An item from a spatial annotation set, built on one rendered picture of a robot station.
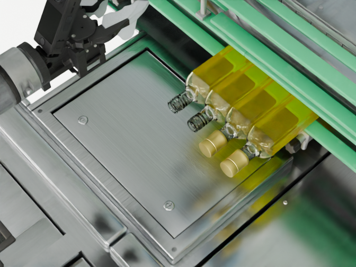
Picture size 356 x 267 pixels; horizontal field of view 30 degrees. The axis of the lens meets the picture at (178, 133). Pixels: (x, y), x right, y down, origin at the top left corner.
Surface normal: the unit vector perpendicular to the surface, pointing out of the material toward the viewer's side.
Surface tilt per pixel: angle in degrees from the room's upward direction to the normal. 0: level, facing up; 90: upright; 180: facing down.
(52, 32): 32
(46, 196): 90
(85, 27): 90
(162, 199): 90
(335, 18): 90
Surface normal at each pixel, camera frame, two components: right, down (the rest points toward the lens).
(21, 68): 0.36, -0.15
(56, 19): -0.65, 0.15
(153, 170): 0.00, -0.56
